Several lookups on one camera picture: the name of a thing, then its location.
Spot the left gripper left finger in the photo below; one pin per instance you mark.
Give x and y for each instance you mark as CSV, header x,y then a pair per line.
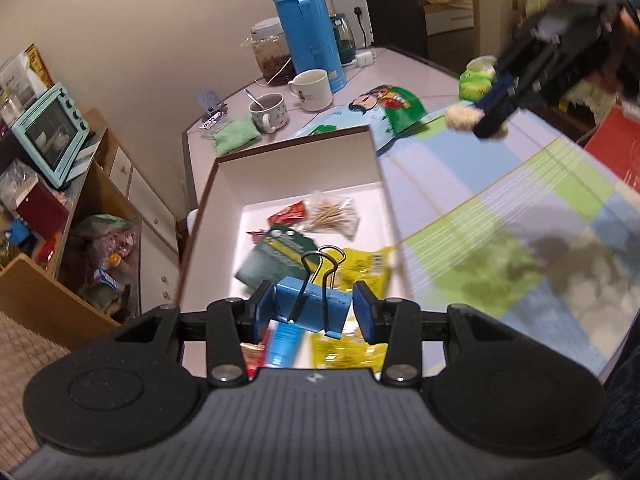
x,y
229,322

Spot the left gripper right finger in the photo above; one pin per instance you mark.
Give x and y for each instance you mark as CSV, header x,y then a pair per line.
x,y
397,323

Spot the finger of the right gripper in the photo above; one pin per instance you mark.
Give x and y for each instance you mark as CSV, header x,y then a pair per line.
x,y
498,97
495,115

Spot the beige fluffy item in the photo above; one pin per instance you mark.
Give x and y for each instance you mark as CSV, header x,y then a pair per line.
x,y
464,118

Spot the red candy wrapper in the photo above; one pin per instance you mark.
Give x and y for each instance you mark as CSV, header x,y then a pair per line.
x,y
254,357

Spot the blue tube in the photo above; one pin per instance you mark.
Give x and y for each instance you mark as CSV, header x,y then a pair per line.
x,y
283,344

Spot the yellow snack packet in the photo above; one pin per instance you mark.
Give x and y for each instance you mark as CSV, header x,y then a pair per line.
x,y
351,350

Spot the blue binder clip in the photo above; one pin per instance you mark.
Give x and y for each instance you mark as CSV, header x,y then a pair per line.
x,y
312,303

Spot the dark green card packet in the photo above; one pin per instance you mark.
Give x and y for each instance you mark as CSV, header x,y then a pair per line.
x,y
277,255

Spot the cotton swab bag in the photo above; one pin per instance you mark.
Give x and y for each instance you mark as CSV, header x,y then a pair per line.
x,y
328,212

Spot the red snack packet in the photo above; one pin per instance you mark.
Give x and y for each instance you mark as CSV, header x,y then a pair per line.
x,y
289,215

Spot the green tissue pack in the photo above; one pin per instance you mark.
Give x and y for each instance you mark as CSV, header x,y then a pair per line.
x,y
477,78

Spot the light blue snack bag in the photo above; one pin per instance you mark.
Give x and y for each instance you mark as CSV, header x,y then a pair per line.
x,y
388,112

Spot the red chair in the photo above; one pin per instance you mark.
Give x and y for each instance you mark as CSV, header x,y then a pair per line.
x,y
616,144

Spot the brown cardboard box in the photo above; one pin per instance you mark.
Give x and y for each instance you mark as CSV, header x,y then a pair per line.
x,y
244,189

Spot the wooden shelf cabinet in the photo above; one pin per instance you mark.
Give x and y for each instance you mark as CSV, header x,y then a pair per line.
x,y
115,258

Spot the white mug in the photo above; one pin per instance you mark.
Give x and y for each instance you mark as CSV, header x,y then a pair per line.
x,y
312,89

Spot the green cloth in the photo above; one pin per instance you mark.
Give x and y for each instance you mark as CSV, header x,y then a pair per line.
x,y
235,135

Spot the blue thermos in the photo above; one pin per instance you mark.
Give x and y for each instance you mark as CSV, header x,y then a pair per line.
x,y
310,38

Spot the quilted beige chair cover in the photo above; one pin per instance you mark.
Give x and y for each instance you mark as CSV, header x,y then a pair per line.
x,y
23,354

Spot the phone stand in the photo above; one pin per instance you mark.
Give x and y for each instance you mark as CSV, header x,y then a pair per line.
x,y
212,104

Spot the patterned mug with spoon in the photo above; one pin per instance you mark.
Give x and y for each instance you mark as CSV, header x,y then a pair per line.
x,y
269,112

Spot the dark red box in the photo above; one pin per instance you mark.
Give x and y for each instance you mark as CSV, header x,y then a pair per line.
x,y
42,211

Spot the glass jar with dried fruit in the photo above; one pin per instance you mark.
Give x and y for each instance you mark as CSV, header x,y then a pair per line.
x,y
268,44

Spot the teal toaster oven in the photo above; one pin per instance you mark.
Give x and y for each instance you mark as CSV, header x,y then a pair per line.
x,y
52,131

